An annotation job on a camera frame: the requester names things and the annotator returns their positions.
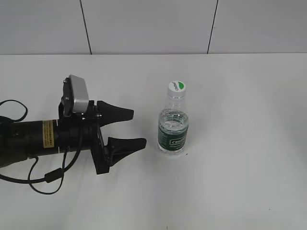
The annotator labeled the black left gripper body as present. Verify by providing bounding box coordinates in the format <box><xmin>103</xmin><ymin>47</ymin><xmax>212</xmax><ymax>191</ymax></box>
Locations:
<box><xmin>58</xmin><ymin>101</ymin><xmax>111</xmax><ymax>174</ymax></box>

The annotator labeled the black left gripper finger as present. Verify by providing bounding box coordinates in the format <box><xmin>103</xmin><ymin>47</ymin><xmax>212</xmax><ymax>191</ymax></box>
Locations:
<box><xmin>104</xmin><ymin>138</ymin><xmax>146</xmax><ymax>172</ymax></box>
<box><xmin>96</xmin><ymin>101</ymin><xmax>134</xmax><ymax>127</ymax></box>

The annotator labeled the clear Cestbon water bottle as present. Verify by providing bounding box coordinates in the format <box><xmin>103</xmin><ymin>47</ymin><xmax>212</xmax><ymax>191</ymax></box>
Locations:
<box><xmin>157</xmin><ymin>95</ymin><xmax>189</xmax><ymax>157</ymax></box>

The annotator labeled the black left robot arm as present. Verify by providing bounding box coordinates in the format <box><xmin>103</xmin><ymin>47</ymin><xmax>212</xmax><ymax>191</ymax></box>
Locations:
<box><xmin>0</xmin><ymin>101</ymin><xmax>147</xmax><ymax>174</ymax></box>

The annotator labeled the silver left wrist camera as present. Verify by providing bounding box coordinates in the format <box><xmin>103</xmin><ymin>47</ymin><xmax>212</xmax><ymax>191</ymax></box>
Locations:
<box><xmin>61</xmin><ymin>75</ymin><xmax>89</xmax><ymax>117</ymax></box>

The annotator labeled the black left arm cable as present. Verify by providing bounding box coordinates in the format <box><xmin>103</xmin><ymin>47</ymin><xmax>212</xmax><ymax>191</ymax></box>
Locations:
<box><xmin>0</xmin><ymin>100</ymin><xmax>80</xmax><ymax>194</ymax></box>

